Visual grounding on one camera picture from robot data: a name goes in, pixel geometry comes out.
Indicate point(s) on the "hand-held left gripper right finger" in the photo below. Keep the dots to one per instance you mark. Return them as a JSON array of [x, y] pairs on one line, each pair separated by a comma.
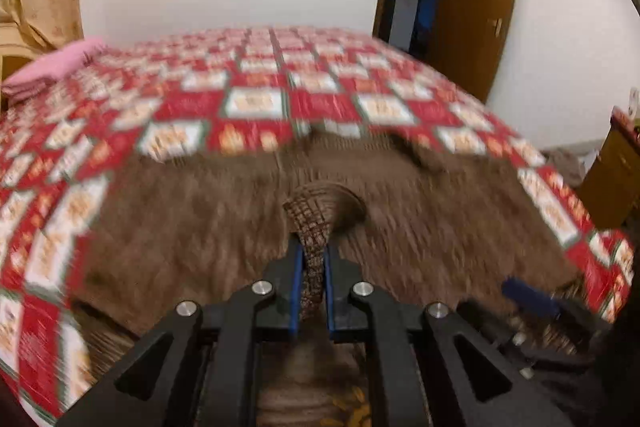
[[328, 292]]

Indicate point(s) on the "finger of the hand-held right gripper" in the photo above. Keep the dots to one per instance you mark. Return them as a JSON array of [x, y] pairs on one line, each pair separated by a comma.
[[530, 298]]

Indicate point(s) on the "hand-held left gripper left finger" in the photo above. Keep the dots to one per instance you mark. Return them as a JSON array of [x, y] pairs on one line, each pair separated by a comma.
[[297, 292]]

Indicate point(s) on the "brown knitted sweater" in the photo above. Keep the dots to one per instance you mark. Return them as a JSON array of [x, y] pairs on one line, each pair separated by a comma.
[[200, 217]]

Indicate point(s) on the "brown wooden cabinet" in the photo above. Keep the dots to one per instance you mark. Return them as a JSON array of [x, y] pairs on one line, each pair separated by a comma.
[[612, 177]]

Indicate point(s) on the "red checked printed bedspread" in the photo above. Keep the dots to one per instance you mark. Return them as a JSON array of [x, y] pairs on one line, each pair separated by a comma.
[[250, 102]]

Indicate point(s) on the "brown wooden door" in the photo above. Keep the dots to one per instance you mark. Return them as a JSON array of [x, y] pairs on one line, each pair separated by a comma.
[[470, 47]]

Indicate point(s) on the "pink folded blanket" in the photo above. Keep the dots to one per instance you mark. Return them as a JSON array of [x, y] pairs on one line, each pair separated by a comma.
[[55, 67]]

